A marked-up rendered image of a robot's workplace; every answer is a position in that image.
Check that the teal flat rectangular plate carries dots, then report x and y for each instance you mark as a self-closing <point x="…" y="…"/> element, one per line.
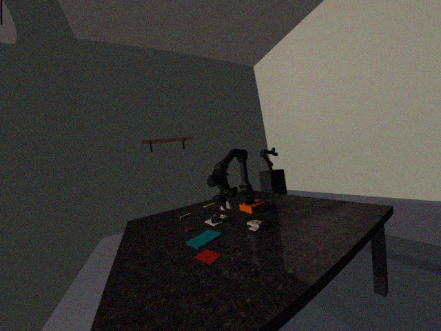
<point x="202" y="239"/>

